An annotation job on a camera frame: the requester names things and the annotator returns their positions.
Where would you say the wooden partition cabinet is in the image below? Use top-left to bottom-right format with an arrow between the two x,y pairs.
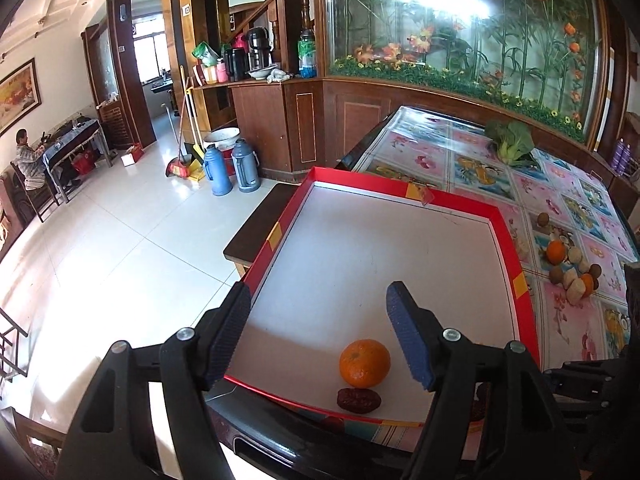
227,77 -> 401,185

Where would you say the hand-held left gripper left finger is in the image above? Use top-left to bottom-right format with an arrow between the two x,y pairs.
54,282 -> 252,480

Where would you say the dark brown wooden stool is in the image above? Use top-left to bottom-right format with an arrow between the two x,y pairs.
223,182 -> 301,276

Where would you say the black vacuum flask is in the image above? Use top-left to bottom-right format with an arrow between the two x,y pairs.
246,27 -> 271,72

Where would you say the table with blue cloth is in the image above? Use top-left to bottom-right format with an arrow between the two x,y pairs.
42,119 -> 113,203

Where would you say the plastic bottle with green label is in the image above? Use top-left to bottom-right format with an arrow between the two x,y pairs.
298,29 -> 318,79

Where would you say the green bok choy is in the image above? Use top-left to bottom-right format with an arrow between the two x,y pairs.
484,120 -> 543,167

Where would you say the grey-blue thermos flask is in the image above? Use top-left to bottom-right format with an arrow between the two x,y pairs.
231,138 -> 262,193

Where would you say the red dustpan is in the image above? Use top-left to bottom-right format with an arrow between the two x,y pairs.
165,157 -> 193,179

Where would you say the white tray with red rim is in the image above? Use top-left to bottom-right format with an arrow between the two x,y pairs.
223,166 -> 541,428

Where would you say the black stair railing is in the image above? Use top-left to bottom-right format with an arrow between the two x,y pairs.
0,307 -> 28,401

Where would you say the printed plastic tablecloth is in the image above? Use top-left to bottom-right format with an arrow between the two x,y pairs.
350,105 -> 640,363

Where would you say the glass panel with artificial flowers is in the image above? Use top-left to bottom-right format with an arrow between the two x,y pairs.
320,0 -> 608,143

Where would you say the yellow broom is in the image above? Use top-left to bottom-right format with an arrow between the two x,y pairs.
180,65 -> 207,182

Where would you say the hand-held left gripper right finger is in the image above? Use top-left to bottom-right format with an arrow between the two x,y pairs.
386,281 -> 582,480

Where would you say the white enamel basin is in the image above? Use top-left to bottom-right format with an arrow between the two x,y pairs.
202,127 -> 242,150

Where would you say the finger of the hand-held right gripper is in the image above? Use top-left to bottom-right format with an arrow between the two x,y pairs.
544,345 -> 640,412
623,260 -> 640,311

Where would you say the dark red date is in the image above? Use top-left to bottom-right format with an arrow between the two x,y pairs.
336,387 -> 382,415

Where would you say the framed painting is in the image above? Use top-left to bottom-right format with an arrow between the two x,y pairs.
0,57 -> 43,136

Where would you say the large orange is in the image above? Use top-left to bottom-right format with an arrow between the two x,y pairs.
339,339 -> 392,390

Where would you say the red bag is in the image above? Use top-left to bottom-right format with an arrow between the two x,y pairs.
71,149 -> 97,176

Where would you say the blue thermos flask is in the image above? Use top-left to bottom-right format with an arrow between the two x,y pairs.
202,144 -> 233,197

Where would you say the wooden chair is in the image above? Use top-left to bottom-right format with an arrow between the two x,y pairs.
10,160 -> 60,223

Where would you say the black kettle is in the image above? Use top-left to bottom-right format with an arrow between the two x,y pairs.
223,47 -> 249,82

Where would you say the green bag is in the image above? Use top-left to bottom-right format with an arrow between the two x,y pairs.
192,41 -> 223,68

